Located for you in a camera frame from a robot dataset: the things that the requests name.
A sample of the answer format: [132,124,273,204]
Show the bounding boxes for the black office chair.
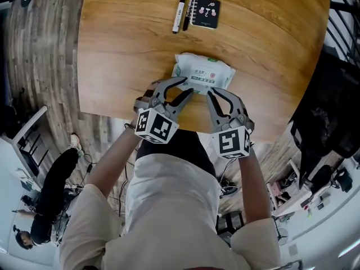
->
[290,51,360,190]

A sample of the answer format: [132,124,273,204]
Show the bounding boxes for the black floor cable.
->
[83,153,95,184]

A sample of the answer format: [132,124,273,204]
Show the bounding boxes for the person's black shoe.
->
[220,184,239,200]

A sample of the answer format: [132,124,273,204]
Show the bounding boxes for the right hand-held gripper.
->
[206,87,255,160]

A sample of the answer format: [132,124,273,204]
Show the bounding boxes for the person's cream shirt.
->
[58,153,282,270]

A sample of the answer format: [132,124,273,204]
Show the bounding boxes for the white frame chair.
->
[0,105,49,179]

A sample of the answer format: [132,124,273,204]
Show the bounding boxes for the black pen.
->
[182,0,196,32]

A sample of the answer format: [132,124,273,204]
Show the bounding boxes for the person's left hand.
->
[135,79,163,107]

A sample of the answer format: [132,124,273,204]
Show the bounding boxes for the white wet wipes pack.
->
[170,52,236,96]

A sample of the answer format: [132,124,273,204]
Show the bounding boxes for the black metal frame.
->
[325,0,360,64]

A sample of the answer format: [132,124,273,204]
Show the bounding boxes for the white marker with black cap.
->
[172,0,188,35]

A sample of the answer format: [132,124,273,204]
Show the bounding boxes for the person's left forearm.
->
[85,121,141,199]

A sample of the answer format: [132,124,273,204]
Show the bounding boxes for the person's black trousers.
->
[136,128,217,179]

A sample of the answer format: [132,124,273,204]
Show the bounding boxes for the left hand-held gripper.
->
[133,76,195,145]

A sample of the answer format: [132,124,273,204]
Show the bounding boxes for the black spiral notebook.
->
[188,0,222,30]

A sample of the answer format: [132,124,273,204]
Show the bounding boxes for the person's right forearm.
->
[237,147,272,224]

